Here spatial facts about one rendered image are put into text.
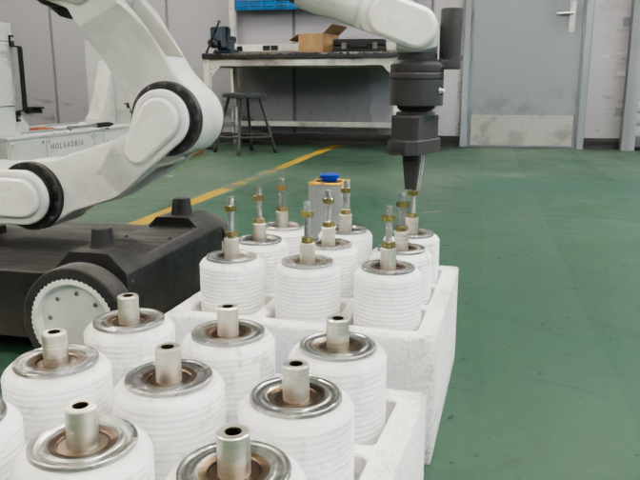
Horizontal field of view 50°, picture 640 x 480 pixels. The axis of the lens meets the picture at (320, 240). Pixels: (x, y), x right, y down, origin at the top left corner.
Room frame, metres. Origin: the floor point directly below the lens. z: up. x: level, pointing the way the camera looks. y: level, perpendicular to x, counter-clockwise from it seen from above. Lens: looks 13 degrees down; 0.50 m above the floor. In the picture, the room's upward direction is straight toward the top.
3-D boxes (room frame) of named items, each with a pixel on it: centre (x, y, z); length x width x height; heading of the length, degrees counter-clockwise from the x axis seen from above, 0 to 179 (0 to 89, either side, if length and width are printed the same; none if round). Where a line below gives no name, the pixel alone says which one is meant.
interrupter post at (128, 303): (0.71, 0.21, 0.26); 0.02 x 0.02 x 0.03
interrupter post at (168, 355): (0.56, 0.13, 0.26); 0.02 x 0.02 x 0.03
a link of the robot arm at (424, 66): (1.17, -0.17, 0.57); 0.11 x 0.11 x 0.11; 79
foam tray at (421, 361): (1.08, -0.01, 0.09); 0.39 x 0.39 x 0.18; 74
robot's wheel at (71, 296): (1.15, 0.42, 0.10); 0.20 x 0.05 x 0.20; 77
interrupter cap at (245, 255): (1.00, 0.13, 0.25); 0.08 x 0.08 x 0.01
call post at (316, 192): (1.38, -0.02, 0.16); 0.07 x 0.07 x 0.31; 74
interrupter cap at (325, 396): (0.52, 0.02, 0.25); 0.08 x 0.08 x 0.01
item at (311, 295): (0.96, 0.02, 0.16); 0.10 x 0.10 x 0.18
